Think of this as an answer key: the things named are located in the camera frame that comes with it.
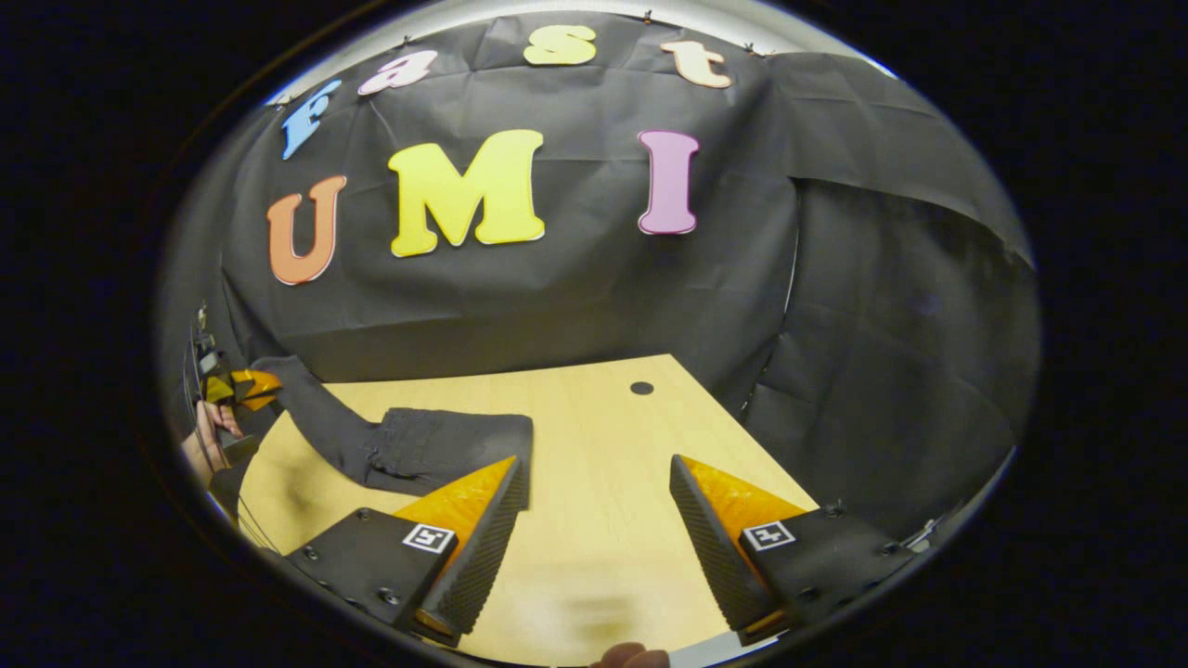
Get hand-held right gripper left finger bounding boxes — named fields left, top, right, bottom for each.
left=283, top=455, right=529, bottom=647

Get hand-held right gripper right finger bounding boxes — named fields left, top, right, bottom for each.
left=668, top=454, right=916, bottom=647

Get black backdrop cloth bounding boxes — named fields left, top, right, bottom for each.
left=158, top=11, right=1040, bottom=548

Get black jeans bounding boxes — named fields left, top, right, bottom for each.
left=249, top=355, right=536, bottom=511

